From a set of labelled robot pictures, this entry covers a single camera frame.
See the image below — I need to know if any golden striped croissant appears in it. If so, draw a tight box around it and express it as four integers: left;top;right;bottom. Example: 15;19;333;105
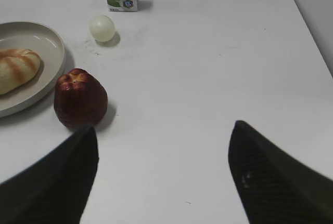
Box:
1;49;42;95

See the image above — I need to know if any white egg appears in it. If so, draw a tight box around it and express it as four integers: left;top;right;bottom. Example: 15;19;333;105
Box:
89;15;116;42

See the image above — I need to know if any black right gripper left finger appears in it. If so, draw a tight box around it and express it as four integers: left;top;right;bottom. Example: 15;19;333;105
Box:
1;125;99;223

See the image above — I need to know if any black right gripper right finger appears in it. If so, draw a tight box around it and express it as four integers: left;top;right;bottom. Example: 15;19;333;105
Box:
228;120;332;223

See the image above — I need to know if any dark red wax apple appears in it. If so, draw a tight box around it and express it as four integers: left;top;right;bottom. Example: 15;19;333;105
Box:
54;68;108;129

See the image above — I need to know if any beige round plate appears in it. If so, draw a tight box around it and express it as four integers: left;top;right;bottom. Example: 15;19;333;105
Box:
1;21;66;117

